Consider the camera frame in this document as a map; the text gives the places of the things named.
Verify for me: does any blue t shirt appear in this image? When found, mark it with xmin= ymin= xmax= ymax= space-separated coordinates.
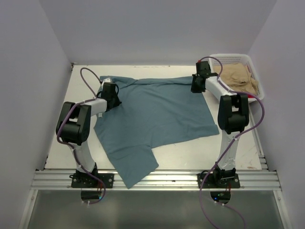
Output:
xmin=94 ymin=76 xmax=219 ymax=188

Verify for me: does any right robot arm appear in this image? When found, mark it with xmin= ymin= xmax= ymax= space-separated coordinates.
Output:
xmin=191 ymin=60 xmax=249 ymax=187

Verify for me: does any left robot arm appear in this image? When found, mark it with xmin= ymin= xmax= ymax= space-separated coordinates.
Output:
xmin=56 ymin=78 xmax=121 ymax=187

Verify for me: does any white plastic laundry basket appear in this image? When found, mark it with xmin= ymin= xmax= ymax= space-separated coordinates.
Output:
xmin=208 ymin=53 xmax=264 ymax=100

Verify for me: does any beige t shirt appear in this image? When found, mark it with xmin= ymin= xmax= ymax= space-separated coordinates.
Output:
xmin=220 ymin=63 xmax=258 ymax=95

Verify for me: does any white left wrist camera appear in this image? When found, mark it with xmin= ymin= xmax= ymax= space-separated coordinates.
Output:
xmin=102 ymin=77 xmax=112 ymax=84

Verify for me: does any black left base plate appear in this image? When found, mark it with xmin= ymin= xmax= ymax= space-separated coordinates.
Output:
xmin=69 ymin=173 xmax=114 ymax=188

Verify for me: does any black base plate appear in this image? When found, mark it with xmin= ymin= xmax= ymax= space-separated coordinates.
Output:
xmin=69 ymin=173 xmax=114 ymax=188
xmin=202 ymin=168 xmax=241 ymax=188

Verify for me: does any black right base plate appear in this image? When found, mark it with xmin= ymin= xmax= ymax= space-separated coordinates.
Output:
xmin=202 ymin=168 xmax=241 ymax=188

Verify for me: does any aluminium mounting rail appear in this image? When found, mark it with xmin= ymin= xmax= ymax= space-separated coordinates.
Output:
xmin=31 ymin=130 xmax=281 ymax=191

